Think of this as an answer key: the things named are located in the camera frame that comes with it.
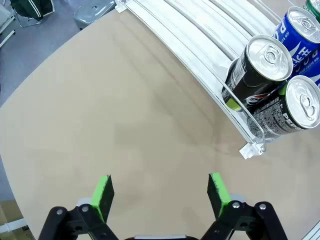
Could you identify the dark jacket with white stripes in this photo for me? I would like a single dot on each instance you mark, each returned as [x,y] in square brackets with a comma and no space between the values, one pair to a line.
[30,7]

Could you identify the black Pepsi can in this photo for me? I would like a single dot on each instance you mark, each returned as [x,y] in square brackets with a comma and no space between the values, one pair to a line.
[275,117]
[250,75]

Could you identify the white can dispenser rack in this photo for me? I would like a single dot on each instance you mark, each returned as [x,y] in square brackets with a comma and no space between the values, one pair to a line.
[200,37]

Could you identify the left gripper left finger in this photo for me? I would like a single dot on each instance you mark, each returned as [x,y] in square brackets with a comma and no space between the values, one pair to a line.
[103,197]

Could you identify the blue Pocari Sweat can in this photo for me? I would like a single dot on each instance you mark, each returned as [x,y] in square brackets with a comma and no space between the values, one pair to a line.
[295,47]
[315,75]

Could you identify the cardboard box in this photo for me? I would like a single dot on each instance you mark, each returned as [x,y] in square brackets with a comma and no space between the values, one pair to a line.
[10,212]

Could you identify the chair frame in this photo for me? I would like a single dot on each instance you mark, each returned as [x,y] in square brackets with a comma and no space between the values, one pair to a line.
[27,23]

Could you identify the green Chilsung cider can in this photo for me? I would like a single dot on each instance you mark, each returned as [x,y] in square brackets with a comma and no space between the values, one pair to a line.
[313,7]

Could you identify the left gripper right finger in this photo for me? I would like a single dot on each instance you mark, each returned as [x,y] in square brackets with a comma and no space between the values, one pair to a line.
[217,195]

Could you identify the slotted aluminium platform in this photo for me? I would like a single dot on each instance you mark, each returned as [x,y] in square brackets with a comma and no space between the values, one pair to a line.
[313,233]

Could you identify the white side table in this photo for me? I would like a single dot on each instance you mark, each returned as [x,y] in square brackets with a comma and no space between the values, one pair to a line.
[5,17]

